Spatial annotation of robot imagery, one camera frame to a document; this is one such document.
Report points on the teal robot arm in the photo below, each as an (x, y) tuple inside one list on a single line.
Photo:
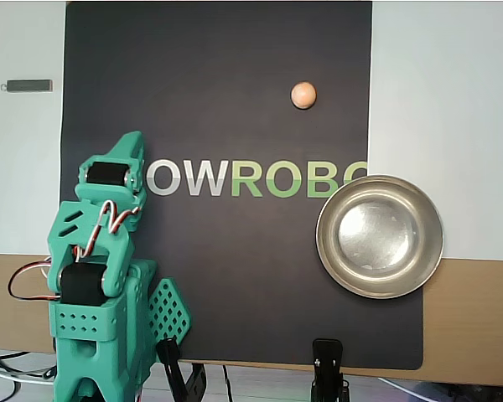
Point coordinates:
[(88, 322)]

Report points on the black camera stand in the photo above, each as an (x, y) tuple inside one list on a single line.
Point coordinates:
[(327, 356)]

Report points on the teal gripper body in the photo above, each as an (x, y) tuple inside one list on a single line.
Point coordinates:
[(105, 174)]

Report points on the metal bowl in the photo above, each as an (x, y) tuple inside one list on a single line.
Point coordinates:
[(381, 234)]

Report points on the grey USB stick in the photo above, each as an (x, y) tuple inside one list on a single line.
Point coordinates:
[(27, 86)]

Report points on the black table clamp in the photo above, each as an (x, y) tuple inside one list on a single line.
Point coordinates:
[(169, 364)]

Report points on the teal moving gripper finger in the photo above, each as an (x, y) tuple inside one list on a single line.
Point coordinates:
[(140, 201)]

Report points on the teal fixed gripper finger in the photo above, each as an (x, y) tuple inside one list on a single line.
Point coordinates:
[(130, 146)]

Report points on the tan ball with black base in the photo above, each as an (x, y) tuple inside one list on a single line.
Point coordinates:
[(304, 95)]

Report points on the black mat with WOWROBO print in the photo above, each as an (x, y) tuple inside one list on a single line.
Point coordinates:
[(234, 104)]

